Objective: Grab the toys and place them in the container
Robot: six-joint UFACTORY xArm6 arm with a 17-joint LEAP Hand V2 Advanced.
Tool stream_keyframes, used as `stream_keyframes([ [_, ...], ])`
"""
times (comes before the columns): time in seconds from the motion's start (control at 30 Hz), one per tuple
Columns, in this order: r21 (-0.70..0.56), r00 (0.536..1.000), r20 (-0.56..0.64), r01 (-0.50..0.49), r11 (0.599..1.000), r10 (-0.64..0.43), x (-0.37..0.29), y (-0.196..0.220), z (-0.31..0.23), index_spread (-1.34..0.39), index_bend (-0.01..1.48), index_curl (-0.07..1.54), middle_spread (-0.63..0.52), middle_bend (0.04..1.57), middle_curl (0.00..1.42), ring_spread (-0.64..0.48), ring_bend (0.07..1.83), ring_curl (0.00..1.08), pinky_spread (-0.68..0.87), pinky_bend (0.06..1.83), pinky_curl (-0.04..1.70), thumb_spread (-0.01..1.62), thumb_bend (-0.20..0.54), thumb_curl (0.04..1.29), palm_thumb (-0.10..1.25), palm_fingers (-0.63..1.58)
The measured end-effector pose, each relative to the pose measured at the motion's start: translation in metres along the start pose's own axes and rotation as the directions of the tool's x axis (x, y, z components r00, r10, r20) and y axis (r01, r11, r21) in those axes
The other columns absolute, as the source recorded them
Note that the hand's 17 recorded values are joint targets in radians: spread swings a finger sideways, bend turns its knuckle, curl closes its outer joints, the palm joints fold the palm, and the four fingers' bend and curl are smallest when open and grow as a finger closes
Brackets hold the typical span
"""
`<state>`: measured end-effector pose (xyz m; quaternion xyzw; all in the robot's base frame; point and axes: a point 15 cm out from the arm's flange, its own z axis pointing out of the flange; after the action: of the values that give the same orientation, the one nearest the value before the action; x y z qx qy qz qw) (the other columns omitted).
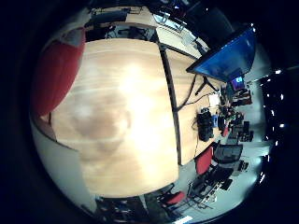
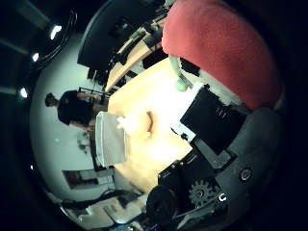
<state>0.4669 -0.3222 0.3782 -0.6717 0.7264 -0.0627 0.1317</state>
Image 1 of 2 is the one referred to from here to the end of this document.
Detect red round plush toy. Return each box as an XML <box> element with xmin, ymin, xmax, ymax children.
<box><xmin>31</xmin><ymin>27</ymin><xmax>87</xmax><ymax>118</ymax></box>

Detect black bag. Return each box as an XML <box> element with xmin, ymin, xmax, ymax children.
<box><xmin>196</xmin><ymin>107</ymin><xmax>215</xmax><ymax>143</ymax></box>

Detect black monitor stand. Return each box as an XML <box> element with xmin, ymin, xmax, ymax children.
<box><xmin>194</xmin><ymin>76</ymin><xmax>220</xmax><ymax>97</ymax></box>

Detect blue tape roll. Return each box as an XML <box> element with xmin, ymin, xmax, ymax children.
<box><xmin>211</xmin><ymin>114</ymin><xmax>220</xmax><ymax>129</ymax></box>

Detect white paper sheet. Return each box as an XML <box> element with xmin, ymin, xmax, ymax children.
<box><xmin>207</xmin><ymin>93</ymin><xmax>221</xmax><ymax>108</ymax></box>

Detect red office chair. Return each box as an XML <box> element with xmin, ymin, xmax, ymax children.
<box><xmin>158</xmin><ymin>183</ymin><xmax>187</xmax><ymax>207</ymax></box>
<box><xmin>194</xmin><ymin>146</ymin><xmax>215</xmax><ymax>176</ymax></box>

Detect black mesh office chair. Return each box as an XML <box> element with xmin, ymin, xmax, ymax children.
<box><xmin>212</xmin><ymin>142</ymin><xmax>245</xmax><ymax>165</ymax></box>

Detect open laptop with lit screen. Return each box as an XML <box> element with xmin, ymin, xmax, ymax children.
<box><xmin>229</xmin><ymin>74</ymin><xmax>247</xmax><ymax>92</ymax></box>

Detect large blue screen monitor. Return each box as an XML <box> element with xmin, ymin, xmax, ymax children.
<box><xmin>186</xmin><ymin>25</ymin><xmax>258</xmax><ymax>83</ymax></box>

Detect black cable on table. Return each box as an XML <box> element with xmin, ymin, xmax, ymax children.
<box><xmin>176</xmin><ymin>74</ymin><xmax>198</xmax><ymax>112</ymax></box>

